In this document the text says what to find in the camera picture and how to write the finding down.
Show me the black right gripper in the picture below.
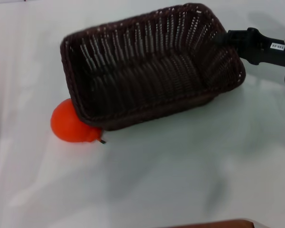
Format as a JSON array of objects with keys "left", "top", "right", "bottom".
[{"left": 213, "top": 27, "right": 285, "bottom": 69}]

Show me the dark brown woven basket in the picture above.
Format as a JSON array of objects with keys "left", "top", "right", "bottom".
[{"left": 60, "top": 2, "right": 247, "bottom": 132}]

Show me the orange-red round toy fruit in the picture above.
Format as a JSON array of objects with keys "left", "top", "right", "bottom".
[{"left": 50, "top": 98, "right": 107, "bottom": 145}]

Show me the brown wooden edge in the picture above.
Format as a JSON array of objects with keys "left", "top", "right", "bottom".
[{"left": 166, "top": 218, "right": 255, "bottom": 228}]

